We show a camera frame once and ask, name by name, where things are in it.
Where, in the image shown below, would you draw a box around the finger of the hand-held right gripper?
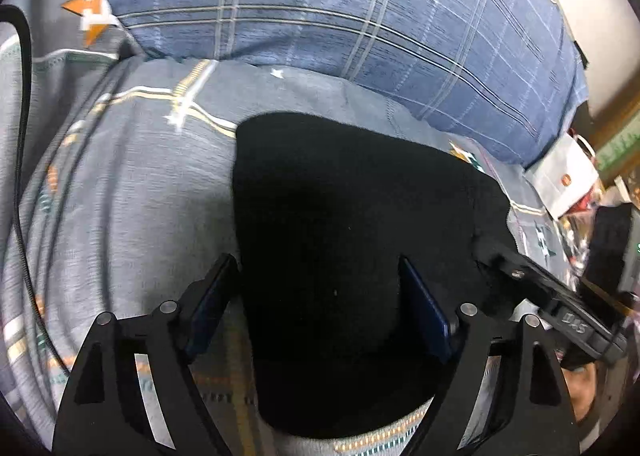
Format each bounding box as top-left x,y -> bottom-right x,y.
472,233 -> 553,311

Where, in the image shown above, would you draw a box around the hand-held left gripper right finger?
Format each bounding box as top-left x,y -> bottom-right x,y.
398,256 -> 581,456

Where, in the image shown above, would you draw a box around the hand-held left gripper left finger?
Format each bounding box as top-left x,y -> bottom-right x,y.
51,252 -> 241,456

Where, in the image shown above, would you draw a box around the black pants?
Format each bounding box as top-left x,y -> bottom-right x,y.
231,111 -> 524,439

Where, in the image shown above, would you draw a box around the person's right hand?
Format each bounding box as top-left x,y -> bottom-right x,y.
562,363 -> 600,424

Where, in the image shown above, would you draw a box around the clear plastic bag of packets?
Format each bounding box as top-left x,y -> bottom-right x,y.
559,186 -> 628,277

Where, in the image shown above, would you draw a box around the white paper bag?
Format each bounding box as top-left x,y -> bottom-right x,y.
524,131 -> 602,220

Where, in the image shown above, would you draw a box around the grey patterned bed sheet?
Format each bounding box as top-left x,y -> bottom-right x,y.
0,0 -> 576,456

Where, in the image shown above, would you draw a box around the cardboard box with green print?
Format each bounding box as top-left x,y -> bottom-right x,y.
587,112 -> 640,183

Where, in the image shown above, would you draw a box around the blue plaid pillow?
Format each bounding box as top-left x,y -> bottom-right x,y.
65,0 -> 590,170

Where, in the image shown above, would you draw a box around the thick black cable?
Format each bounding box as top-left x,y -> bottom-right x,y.
0,5 -> 72,378

